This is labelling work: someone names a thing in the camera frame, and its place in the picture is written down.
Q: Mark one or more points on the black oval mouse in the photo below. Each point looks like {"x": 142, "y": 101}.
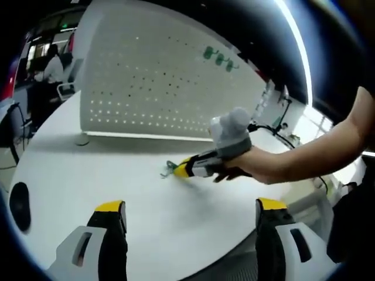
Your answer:
{"x": 20, "y": 205}

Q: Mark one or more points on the ceiling light strip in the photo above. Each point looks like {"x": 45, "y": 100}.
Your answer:
{"x": 301, "y": 52}

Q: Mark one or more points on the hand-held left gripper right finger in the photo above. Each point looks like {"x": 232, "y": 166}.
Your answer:
{"x": 281, "y": 251}

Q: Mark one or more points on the person's dark clothing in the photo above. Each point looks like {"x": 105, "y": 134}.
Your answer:
{"x": 351, "y": 222}

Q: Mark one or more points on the white perforated mounting plate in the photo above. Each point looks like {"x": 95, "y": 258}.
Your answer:
{"x": 146, "y": 87}

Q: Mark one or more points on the person's right hand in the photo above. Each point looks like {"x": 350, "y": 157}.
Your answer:
{"x": 246, "y": 164}

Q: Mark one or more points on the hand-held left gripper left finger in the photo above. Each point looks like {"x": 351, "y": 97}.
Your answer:
{"x": 96, "y": 248}

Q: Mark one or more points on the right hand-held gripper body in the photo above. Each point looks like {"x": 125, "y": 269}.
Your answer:
{"x": 231, "y": 134}

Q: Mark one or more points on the black office chair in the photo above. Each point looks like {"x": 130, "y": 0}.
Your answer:
{"x": 8, "y": 126}

